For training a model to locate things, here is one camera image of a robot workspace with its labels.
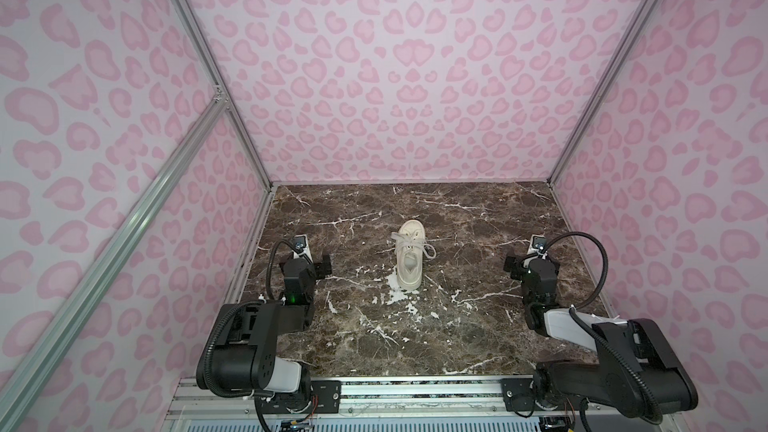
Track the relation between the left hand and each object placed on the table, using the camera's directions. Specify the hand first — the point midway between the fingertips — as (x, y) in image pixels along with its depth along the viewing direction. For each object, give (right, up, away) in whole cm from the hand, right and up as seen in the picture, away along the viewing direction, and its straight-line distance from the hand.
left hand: (309, 246), depth 91 cm
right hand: (+66, 0, -2) cm, 66 cm away
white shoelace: (+29, +1, +4) cm, 29 cm away
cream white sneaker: (+31, -4, +1) cm, 31 cm away
